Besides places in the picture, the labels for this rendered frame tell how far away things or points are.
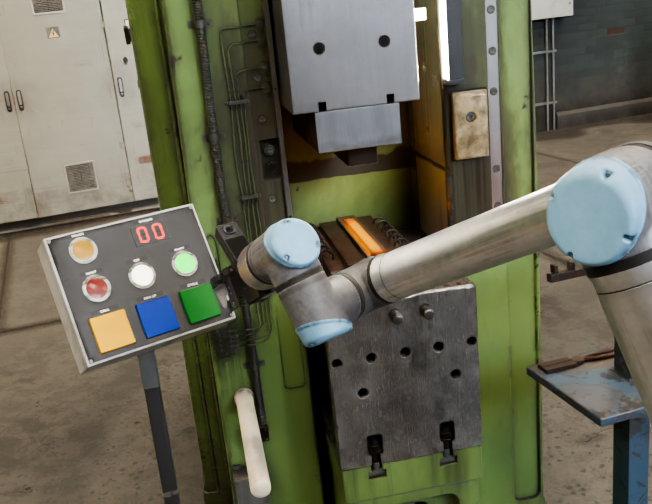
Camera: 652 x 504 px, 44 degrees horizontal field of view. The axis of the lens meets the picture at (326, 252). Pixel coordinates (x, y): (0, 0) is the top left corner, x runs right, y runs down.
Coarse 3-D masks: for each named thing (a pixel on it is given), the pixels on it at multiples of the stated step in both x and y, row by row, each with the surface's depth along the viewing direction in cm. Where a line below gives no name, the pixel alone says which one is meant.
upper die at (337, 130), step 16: (320, 112) 184; (336, 112) 184; (352, 112) 185; (368, 112) 186; (384, 112) 186; (304, 128) 203; (320, 128) 185; (336, 128) 185; (352, 128) 186; (368, 128) 187; (384, 128) 187; (400, 128) 188; (320, 144) 186; (336, 144) 186; (352, 144) 187; (368, 144) 188; (384, 144) 189
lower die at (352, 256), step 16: (320, 224) 233; (336, 224) 232; (368, 224) 228; (336, 240) 216; (352, 240) 214; (384, 240) 211; (336, 256) 206; (352, 256) 202; (368, 256) 197; (336, 272) 195
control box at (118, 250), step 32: (128, 224) 173; (192, 224) 180; (64, 256) 165; (96, 256) 168; (128, 256) 171; (160, 256) 174; (192, 256) 177; (64, 288) 163; (128, 288) 169; (160, 288) 172; (64, 320) 166; (128, 320) 167; (224, 320) 176; (96, 352) 162; (128, 352) 165
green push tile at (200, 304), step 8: (192, 288) 174; (200, 288) 175; (208, 288) 176; (184, 296) 173; (192, 296) 174; (200, 296) 175; (208, 296) 175; (184, 304) 172; (192, 304) 173; (200, 304) 174; (208, 304) 175; (216, 304) 176; (192, 312) 173; (200, 312) 173; (208, 312) 174; (216, 312) 175; (192, 320) 172; (200, 320) 173
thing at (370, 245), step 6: (348, 222) 226; (354, 222) 225; (354, 228) 219; (360, 228) 219; (354, 234) 217; (360, 234) 213; (366, 234) 213; (360, 240) 210; (366, 240) 207; (372, 240) 207; (366, 246) 203; (372, 246) 202; (378, 246) 202; (372, 252) 197; (378, 252) 195; (384, 252) 195
